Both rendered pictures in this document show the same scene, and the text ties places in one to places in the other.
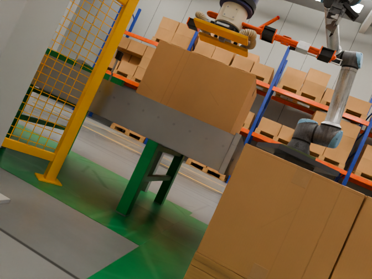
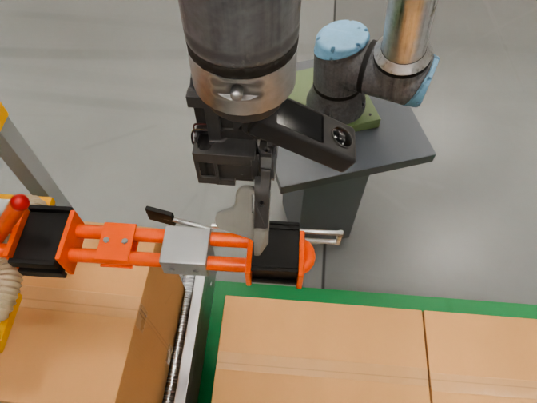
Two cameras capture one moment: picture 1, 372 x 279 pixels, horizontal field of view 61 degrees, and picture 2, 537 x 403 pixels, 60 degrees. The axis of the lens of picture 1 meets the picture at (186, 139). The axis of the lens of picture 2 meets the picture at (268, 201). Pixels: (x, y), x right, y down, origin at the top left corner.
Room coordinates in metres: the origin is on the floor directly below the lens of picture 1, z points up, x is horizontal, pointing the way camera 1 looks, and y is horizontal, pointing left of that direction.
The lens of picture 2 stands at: (1.52, -0.47, 1.91)
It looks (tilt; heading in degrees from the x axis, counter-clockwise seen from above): 59 degrees down; 351
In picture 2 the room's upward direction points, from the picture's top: straight up
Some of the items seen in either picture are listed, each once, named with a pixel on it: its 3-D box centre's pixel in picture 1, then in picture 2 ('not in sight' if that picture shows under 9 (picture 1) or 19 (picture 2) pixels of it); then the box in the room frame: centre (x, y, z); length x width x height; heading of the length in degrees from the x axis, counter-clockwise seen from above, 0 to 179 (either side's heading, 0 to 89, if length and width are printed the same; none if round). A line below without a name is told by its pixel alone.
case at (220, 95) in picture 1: (197, 98); (40, 324); (1.94, 0.04, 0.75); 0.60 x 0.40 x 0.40; 75
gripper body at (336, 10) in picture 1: (338, 9); (240, 126); (1.82, -0.49, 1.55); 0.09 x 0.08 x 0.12; 77
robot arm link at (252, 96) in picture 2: not in sight; (243, 65); (1.82, -0.50, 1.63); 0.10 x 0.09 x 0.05; 167
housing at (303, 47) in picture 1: (302, 47); (187, 251); (1.84, -0.40, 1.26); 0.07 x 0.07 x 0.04; 77
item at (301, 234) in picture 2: (325, 54); (275, 258); (1.80, -0.53, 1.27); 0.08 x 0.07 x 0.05; 77
